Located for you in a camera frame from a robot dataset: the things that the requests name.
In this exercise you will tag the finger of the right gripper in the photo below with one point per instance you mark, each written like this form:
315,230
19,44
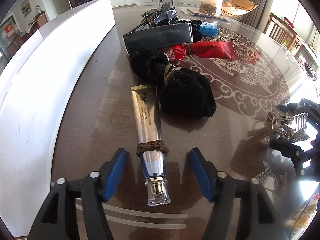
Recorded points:
305,105
294,152

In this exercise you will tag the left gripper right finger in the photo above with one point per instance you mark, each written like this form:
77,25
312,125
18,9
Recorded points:
258,218

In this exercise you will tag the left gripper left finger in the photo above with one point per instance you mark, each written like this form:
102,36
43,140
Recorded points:
57,219

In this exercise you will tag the rhinestone silver hair claw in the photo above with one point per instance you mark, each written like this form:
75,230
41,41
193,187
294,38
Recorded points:
287,126

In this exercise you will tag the gold cosmetic tube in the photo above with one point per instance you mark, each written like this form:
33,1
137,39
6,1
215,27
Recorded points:
151,149

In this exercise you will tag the black velvet pouch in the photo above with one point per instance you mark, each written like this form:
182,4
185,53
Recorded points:
181,92

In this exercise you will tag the red fabric pouch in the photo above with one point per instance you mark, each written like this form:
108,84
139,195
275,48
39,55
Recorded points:
214,50

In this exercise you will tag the blue white medicine box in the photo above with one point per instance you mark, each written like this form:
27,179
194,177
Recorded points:
209,29

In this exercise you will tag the small red folding umbrella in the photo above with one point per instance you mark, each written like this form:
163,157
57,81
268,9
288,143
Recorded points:
177,52

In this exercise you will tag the black odor bar box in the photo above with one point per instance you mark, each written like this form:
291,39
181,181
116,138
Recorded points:
157,37

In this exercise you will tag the white cardboard sorting box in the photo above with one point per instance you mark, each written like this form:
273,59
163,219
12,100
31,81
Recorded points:
35,88

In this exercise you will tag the wooden dining chair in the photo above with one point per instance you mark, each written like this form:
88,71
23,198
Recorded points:
281,32

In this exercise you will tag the orange lounge chair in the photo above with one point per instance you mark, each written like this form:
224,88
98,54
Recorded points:
236,8

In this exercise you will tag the clear plastic jar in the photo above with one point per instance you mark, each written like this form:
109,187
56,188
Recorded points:
211,7

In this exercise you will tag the flat tray under jar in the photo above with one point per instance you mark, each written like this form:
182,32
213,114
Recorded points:
195,12

